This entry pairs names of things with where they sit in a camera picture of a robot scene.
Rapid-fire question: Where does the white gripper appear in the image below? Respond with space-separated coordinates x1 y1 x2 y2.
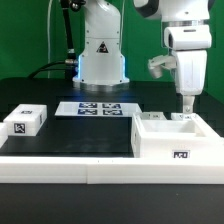
164 25 212 114

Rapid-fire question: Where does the white cabinet body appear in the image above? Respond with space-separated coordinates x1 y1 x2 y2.
131 113 224 160

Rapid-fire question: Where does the white cabinet door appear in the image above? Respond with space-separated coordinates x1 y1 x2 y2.
171 113 197 121
141 111 166 120

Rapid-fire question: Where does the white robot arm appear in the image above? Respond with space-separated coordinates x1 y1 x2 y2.
60 0 215 114

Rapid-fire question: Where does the white cabinet top block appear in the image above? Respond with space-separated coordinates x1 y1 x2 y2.
3 104 47 136

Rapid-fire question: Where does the white U-shaped fence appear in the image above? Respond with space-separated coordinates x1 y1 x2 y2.
0 122 224 185

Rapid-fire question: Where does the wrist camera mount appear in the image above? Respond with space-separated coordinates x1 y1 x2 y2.
148 55 176 79

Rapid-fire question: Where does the white marker base plate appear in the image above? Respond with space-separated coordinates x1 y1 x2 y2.
55 102 141 117

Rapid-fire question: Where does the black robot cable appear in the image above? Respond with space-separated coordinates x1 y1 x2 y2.
27 0 80 80

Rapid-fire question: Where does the white thin cable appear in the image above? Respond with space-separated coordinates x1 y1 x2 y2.
47 0 54 79

